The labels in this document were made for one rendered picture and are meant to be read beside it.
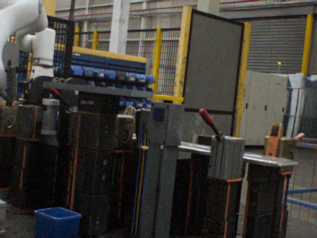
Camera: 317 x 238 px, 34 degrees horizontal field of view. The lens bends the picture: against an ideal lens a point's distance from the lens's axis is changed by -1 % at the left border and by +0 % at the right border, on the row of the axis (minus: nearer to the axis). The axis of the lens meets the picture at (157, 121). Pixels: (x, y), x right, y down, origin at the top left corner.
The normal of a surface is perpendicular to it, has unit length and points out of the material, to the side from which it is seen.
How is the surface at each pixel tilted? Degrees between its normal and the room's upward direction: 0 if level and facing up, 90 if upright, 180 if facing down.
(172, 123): 90
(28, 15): 115
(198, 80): 91
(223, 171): 90
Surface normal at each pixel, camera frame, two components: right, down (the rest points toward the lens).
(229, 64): 0.70, 0.11
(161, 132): -0.62, -0.02
